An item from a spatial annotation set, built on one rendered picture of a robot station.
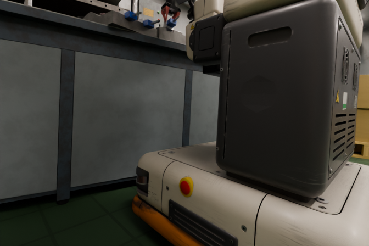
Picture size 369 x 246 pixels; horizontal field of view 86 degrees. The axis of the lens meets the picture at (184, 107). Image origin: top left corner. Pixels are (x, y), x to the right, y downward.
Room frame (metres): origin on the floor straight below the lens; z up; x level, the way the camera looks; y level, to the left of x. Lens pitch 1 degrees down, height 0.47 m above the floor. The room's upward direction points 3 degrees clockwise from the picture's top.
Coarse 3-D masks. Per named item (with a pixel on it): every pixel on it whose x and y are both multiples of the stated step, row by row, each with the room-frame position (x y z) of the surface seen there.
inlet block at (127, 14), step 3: (120, 12) 0.94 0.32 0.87; (123, 12) 0.92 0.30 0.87; (126, 12) 0.91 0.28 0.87; (129, 12) 0.90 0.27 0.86; (132, 12) 0.91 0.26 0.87; (138, 12) 0.88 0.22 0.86; (141, 12) 0.88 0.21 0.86; (126, 15) 0.91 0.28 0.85; (129, 15) 0.90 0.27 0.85; (132, 15) 0.91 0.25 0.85; (135, 15) 0.90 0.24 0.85; (126, 18) 0.92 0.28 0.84; (129, 18) 0.92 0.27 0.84; (132, 18) 0.91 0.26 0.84; (135, 18) 0.92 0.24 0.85
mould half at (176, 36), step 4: (156, 28) 1.15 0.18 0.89; (160, 28) 1.12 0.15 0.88; (164, 28) 1.14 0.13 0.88; (160, 32) 1.12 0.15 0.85; (164, 32) 1.14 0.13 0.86; (168, 32) 1.15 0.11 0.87; (172, 32) 1.17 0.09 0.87; (176, 32) 1.18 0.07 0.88; (180, 32) 1.20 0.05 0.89; (160, 36) 1.12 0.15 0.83; (164, 36) 1.14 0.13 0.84; (168, 36) 1.15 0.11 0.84; (172, 36) 1.17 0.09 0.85; (176, 36) 1.18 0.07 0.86; (180, 36) 1.20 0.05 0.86; (184, 36) 1.21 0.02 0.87; (172, 40) 1.17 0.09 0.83; (176, 40) 1.18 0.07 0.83; (180, 40) 1.20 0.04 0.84; (184, 40) 1.21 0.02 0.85
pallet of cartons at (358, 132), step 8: (360, 80) 2.03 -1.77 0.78; (368, 80) 1.99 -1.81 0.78; (360, 88) 2.02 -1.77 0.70; (368, 88) 1.99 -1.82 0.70; (360, 96) 2.02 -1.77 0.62; (368, 96) 1.98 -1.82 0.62; (360, 104) 2.02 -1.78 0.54; (368, 104) 1.98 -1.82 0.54; (360, 112) 2.03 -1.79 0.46; (368, 112) 2.00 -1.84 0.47; (360, 120) 2.03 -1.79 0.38; (368, 120) 1.99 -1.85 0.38; (360, 128) 2.02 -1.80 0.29; (368, 128) 1.99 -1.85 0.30; (360, 136) 2.02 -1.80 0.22; (368, 136) 1.99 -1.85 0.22; (360, 144) 2.30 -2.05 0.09; (368, 144) 1.97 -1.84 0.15; (368, 152) 1.97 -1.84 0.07
